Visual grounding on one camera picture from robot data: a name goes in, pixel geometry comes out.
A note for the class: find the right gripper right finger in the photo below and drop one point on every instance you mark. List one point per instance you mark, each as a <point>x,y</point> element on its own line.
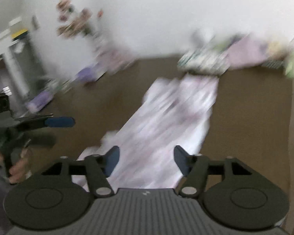
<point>195,169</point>

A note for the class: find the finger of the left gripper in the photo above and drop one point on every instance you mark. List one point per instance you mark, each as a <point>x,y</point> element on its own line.
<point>44,140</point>
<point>45,121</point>

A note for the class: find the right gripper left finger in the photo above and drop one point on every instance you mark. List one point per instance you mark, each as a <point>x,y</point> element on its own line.
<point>98,169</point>

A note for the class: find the pink floral white garment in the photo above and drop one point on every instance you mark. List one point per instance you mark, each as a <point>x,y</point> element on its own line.
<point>173,112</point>

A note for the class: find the person's left hand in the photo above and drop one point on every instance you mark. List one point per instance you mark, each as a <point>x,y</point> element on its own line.
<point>18,172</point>

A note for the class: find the purple plastic bag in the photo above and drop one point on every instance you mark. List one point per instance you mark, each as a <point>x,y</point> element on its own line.
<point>52,86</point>

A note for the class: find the white shelf unit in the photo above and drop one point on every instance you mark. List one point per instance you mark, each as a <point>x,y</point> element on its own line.
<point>21,72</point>

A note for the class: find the dried flower bouquet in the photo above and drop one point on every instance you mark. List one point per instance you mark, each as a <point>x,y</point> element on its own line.
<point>75,22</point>

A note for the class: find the teal flower white pouch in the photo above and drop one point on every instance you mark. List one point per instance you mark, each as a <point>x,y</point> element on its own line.
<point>204,61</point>

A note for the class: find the folded lilac cloth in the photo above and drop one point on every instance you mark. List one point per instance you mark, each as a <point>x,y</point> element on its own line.
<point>247,52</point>

